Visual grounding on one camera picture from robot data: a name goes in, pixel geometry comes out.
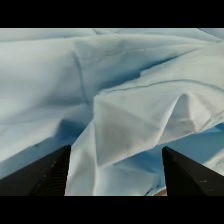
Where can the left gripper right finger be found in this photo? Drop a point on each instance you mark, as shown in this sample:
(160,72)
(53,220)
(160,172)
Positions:
(190,175)

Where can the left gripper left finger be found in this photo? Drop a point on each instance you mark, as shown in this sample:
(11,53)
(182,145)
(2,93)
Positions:
(40,175)

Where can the white shirt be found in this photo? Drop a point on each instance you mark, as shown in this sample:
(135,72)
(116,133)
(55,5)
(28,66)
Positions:
(110,90)

